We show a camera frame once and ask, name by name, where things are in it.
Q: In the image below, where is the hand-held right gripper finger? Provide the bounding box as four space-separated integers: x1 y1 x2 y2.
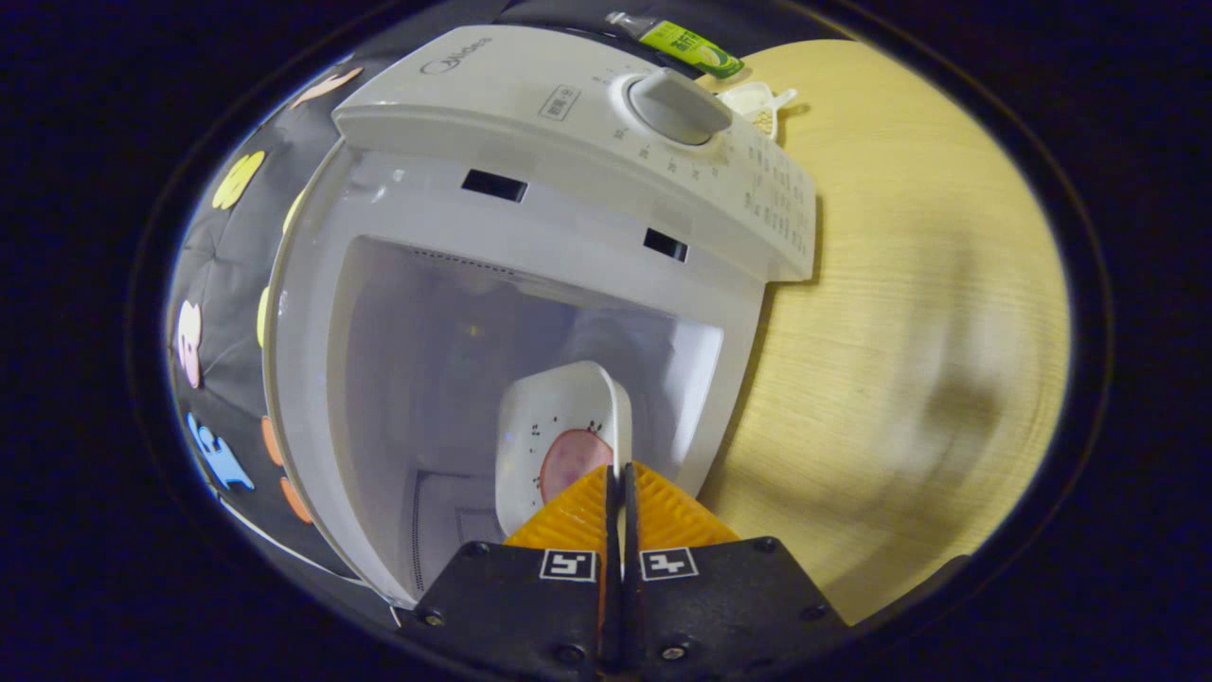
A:
407 464 623 675
620 461 848 669

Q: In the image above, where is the pink round food slice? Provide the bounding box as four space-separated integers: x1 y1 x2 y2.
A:
538 429 615 505

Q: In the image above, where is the white square plate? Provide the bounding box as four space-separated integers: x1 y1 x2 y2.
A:
494 361 633 536

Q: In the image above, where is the white microwave oven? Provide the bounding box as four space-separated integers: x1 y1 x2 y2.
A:
263 24 820 607

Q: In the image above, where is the white divided dish with grains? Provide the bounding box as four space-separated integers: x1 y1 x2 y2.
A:
717 81 798 141

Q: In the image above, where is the green label drink bottle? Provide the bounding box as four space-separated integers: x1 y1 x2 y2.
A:
606 11 746 81

